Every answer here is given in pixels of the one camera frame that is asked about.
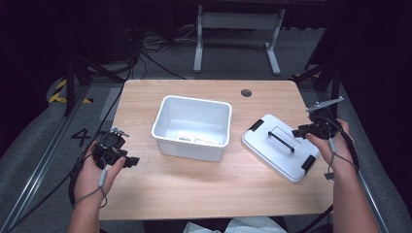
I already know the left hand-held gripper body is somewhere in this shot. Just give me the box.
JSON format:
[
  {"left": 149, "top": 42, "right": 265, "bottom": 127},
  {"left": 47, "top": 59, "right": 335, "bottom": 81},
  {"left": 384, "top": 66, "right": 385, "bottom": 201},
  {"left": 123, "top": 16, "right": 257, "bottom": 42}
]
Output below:
[{"left": 91, "top": 126, "right": 130, "bottom": 170}]

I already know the person's right hand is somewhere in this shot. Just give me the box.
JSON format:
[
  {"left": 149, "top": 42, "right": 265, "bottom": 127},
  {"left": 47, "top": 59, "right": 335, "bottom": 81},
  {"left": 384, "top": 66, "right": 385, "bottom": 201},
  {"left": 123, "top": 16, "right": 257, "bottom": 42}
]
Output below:
[{"left": 305, "top": 117, "right": 356, "bottom": 175}]

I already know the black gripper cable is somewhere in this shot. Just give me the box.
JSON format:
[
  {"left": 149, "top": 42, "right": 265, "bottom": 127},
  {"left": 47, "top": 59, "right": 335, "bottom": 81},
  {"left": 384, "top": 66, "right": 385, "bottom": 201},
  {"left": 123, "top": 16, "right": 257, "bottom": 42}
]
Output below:
[
  {"left": 67, "top": 154, "right": 95, "bottom": 208},
  {"left": 319, "top": 116, "right": 361, "bottom": 178}
]

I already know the bundle of floor cables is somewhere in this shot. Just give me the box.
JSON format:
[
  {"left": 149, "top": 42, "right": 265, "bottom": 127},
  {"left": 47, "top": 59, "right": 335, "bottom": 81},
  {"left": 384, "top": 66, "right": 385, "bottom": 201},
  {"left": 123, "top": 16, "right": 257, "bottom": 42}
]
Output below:
[{"left": 134, "top": 23, "right": 198, "bottom": 81}]

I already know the white plastic storage bin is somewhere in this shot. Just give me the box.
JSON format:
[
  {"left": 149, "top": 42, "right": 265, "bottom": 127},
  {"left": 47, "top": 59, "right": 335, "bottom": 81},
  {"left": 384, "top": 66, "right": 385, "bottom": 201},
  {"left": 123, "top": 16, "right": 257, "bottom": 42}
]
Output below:
[{"left": 151, "top": 94, "right": 233, "bottom": 163}]

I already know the person's white clothing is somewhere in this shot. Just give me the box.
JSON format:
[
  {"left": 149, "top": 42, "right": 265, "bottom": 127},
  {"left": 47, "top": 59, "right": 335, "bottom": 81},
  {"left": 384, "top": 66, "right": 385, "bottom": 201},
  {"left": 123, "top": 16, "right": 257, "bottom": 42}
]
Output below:
[{"left": 182, "top": 216, "right": 289, "bottom": 233}]

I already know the white lid with black handle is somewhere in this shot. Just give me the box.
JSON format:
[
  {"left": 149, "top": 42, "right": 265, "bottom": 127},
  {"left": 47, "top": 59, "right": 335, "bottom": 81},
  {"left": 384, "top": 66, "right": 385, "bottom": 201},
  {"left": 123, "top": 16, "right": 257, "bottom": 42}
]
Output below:
[{"left": 240, "top": 113, "right": 322, "bottom": 184}]

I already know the grey metal stand frame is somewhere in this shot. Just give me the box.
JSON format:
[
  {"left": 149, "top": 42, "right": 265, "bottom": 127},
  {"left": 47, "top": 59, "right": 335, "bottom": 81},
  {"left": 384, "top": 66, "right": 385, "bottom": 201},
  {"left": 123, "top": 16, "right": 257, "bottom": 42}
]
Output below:
[{"left": 192, "top": 4, "right": 287, "bottom": 77}]

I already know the black tripod stand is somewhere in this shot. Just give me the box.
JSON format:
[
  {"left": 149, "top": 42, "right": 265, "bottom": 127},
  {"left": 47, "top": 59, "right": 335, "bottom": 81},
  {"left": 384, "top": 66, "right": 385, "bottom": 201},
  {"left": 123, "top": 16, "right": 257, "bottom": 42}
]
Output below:
[
  {"left": 62, "top": 52, "right": 125, "bottom": 117},
  {"left": 289, "top": 57, "right": 345, "bottom": 121}
]

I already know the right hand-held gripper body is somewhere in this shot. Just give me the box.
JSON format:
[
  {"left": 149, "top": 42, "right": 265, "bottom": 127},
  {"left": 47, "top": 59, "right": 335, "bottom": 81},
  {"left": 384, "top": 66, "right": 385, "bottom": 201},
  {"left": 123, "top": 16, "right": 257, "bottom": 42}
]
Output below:
[{"left": 298, "top": 95, "right": 345, "bottom": 141}]

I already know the aluminium floor rail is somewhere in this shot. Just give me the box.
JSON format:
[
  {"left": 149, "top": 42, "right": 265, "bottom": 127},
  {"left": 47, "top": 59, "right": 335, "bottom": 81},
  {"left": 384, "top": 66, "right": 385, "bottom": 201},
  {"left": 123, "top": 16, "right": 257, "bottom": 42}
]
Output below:
[{"left": 0, "top": 84, "right": 95, "bottom": 233}]

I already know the yellow and black floor tape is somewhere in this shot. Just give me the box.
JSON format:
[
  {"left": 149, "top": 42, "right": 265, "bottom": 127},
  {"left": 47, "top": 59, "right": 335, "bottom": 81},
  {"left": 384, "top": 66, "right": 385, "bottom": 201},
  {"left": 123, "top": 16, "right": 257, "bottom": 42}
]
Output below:
[{"left": 48, "top": 79, "right": 94, "bottom": 105}]

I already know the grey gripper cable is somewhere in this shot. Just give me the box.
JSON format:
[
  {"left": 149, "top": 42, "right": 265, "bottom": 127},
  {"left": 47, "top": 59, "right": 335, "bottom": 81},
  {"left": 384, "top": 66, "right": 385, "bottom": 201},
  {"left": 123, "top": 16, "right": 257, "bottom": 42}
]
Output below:
[
  {"left": 72, "top": 167, "right": 109, "bottom": 209},
  {"left": 326, "top": 137, "right": 358, "bottom": 177}
]

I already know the person's left hand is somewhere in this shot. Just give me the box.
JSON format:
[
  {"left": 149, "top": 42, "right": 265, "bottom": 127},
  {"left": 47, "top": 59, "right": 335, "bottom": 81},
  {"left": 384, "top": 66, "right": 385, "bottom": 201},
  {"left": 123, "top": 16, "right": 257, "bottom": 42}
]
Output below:
[{"left": 74, "top": 141, "right": 127, "bottom": 206}]

